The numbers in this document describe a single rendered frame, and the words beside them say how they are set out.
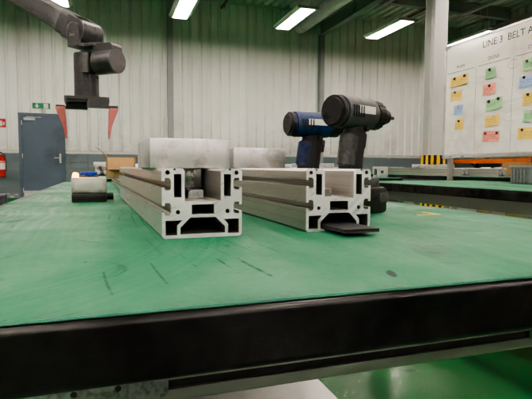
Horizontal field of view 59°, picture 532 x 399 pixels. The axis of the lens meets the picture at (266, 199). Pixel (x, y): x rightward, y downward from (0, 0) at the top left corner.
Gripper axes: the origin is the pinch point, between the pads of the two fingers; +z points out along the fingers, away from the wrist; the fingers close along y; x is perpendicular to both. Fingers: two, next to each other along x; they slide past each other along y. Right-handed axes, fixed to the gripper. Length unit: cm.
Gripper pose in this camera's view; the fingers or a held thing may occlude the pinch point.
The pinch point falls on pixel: (88, 135)
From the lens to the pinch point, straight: 125.0
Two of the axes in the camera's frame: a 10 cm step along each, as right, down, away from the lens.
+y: 9.4, -0.2, 3.5
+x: -3.5, -0.6, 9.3
